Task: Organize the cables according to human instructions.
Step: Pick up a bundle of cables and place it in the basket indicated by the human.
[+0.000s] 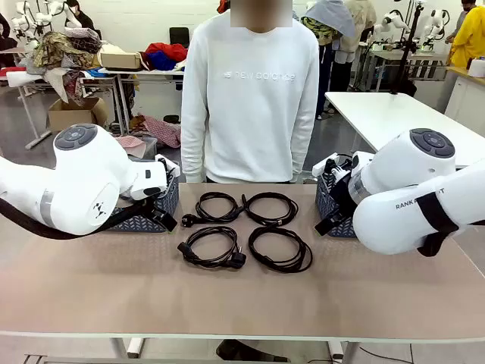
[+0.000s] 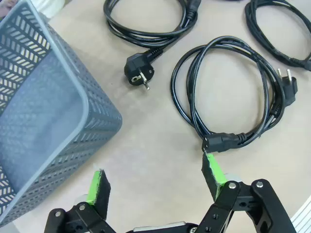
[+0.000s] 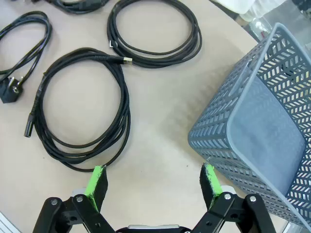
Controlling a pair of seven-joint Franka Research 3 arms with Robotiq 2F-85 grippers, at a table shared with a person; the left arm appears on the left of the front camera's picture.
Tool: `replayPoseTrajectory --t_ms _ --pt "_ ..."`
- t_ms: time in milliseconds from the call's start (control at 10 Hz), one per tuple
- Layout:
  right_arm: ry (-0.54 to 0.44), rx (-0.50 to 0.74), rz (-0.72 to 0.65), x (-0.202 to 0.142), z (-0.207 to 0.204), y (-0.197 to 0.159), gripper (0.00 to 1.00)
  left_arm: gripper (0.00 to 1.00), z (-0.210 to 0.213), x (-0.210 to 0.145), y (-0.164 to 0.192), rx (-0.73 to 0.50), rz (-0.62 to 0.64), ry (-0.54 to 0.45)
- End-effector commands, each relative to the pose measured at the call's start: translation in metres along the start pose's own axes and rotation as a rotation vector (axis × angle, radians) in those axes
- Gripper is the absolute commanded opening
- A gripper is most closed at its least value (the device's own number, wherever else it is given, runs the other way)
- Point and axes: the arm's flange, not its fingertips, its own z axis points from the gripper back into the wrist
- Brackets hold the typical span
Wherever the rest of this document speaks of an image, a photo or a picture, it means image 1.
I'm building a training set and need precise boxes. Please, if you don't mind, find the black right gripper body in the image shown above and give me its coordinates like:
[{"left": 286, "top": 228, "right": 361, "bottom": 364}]
[{"left": 328, "top": 176, "right": 359, "bottom": 224}]

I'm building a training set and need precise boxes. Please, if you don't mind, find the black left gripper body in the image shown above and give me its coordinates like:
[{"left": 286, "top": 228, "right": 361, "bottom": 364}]
[{"left": 142, "top": 192, "right": 170, "bottom": 219}]

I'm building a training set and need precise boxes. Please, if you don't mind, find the black power cable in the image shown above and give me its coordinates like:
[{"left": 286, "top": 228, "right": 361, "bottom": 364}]
[
  {"left": 180, "top": 191, "right": 241, "bottom": 230},
  {"left": 177, "top": 225, "right": 248, "bottom": 271}
]

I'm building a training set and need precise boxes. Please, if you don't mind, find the person left forearm white sleeve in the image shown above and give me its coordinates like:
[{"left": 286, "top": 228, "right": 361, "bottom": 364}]
[{"left": 290, "top": 121, "right": 316, "bottom": 183}]

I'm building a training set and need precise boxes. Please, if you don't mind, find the person right forearm white sleeve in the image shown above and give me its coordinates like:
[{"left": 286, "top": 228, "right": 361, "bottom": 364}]
[{"left": 180, "top": 121, "right": 208, "bottom": 184}]

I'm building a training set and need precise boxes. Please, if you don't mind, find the grey plastic lattice basket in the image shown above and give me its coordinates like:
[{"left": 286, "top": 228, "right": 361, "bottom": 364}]
[
  {"left": 104, "top": 172, "right": 180, "bottom": 234},
  {"left": 315, "top": 174, "right": 359, "bottom": 239}
]

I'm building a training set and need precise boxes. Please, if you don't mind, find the clear plastic storage bin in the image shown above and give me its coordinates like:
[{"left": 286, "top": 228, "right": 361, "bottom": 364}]
[{"left": 124, "top": 136, "right": 159, "bottom": 160}]

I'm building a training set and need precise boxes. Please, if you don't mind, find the pale pink fabric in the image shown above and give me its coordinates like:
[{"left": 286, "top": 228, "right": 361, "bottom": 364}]
[{"left": 113, "top": 135, "right": 147, "bottom": 157}]

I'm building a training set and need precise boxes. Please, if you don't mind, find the pink checked fabric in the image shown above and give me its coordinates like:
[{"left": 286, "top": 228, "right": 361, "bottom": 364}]
[{"left": 130, "top": 115, "right": 183, "bottom": 149}]

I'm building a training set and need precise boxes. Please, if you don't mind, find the open brown cardboard box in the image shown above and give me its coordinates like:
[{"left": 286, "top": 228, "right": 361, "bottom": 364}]
[{"left": 48, "top": 97, "right": 110, "bottom": 133}]

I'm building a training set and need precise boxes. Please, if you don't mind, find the person in white sweatshirt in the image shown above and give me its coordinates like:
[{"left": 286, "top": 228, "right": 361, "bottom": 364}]
[{"left": 180, "top": 0, "right": 321, "bottom": 186}]

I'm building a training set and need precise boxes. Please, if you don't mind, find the white table leg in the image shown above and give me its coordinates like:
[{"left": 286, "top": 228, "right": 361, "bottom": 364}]
[
  {"left": 109, "top": 337, "right": 146, "bottom": 359},
  {"left": 327, "top": 339, "right": 360, "bottom": 364}
]

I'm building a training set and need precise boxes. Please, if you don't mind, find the long white folding table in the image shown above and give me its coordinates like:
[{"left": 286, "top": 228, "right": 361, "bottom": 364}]
[{"left": 98, "top": 67, "right": 186, "bottom": 133}]

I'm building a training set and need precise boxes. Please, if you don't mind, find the blue clothing heap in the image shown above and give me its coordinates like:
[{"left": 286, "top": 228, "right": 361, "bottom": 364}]
[{"left": 146, "top": 52, "right": 179, "bottom": 72}]

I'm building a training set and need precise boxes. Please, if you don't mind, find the grey table crossbar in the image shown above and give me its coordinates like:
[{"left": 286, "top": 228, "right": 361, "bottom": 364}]
[{"left": 23, "top": 353, "right": 228, "bottom": 364}]

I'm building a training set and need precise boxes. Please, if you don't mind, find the beige cardboard box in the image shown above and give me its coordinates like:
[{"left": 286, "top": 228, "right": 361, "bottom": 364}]
[{"left": 99, "top": 43, "right": 144, "bottom": 71}]

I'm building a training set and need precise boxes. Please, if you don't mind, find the black object under table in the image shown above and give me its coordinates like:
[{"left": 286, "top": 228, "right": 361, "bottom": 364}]
[{"left": 216, "top": 338, "right": 291, "bottom": 364}]

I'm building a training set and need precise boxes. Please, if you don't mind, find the red clothing heap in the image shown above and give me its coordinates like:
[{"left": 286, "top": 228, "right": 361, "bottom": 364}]
[{"left": 145, "top": 42, "right": 189, "bottom": 64}]

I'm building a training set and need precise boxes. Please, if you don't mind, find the black tripod stand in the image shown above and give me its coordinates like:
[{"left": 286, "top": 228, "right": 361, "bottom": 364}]
[{"left": 390, "top": 0, "right": 424, "bottom": 98}]

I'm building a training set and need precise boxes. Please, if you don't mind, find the grey background workbench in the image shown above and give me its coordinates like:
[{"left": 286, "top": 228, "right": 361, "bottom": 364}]
[{"left": 365, "top": 47, "right": 450, "bottom": 92}]

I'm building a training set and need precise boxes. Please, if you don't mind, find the white cabinet counter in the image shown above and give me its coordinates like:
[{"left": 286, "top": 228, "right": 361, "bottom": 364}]
[{"left": 443, "top": 66, "right": 485, "bottom": 119}]

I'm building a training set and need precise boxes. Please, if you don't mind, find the black office chair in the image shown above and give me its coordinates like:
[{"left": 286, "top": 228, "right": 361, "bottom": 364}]
[{"left": 169, "top": 27, "right": 189, "bottom": 49}]

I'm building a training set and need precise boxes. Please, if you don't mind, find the person in grey hood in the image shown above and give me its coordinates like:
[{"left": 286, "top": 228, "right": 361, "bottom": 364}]
[{"left": 302, "top": 0, "right": 356, "bottom": 121}]

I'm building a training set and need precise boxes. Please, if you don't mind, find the person in beige jacket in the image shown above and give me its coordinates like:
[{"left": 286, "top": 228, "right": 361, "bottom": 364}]
[{"left": 346, "top": 0, "right": 379, "bottom": 92}]

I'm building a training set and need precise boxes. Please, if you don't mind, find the white ironing board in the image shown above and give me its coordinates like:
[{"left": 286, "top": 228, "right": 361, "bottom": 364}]
[{"left": 6, "top": 69, "right": 54, "bottom": 149}]

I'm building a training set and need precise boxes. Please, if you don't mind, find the patterned clothes pile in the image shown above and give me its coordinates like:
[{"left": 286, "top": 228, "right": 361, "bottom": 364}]
[{"left": 32, "top": 30, "right": 103, "bottom": 103}]

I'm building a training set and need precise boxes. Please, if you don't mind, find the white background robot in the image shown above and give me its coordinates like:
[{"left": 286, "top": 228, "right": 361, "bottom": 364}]
[
  {"left": 420, "top": 9, "right": 452, "bottom": 52},
  {"left": 37, "top": 0, "right": 77, "bottom": 27},
  {"left": 10, "top": 0, "right": 43, "bottom": 52},
  {"left": 374, "top": 9, "right": 412, "bottom": 41}
]

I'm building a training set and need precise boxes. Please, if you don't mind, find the white paper roll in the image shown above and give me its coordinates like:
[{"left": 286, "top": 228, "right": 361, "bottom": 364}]
[{"left": 468, "top": 57, "right": 485, "bottom": 80}]

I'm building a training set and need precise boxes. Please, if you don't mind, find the person in black clothes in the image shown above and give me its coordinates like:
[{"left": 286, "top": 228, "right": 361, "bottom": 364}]
[{"left": 64, "top": 0, "right": 96, "bottom": 32}]

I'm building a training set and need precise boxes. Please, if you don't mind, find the person in yellow jacket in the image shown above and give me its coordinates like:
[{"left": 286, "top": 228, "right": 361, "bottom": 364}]
[{"left": 435, "top": 0, "right": 485, "bottom": 113}]

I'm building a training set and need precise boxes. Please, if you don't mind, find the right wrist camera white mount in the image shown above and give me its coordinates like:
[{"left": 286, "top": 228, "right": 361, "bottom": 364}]
[{"left": 312, "top": 151, "right": 355, "bottom": 179}]

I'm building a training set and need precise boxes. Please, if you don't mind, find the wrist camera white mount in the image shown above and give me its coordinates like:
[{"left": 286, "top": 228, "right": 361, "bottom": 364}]
[
  {"left": 312, "top": 151, "right": 355, "bottom": 179},
  {"left": 154, "top": 153, "right": 180, "bottom": 180}
]

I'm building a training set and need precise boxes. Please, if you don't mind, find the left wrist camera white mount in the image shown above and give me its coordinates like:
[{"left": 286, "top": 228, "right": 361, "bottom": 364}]
[{"left": 154, "top": 153, "right": 180, "bottom": 180}]

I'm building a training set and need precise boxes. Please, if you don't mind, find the right arm black cable sleeve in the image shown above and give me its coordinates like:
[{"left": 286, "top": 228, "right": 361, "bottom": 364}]
[{"left": 415, "top": 191, "right": 462, "bottom": 258}]

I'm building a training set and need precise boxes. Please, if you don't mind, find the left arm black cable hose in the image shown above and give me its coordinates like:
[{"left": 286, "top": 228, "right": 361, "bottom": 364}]
[{"left": 0, "top": 196, "right": 152, "bottom": 240}]

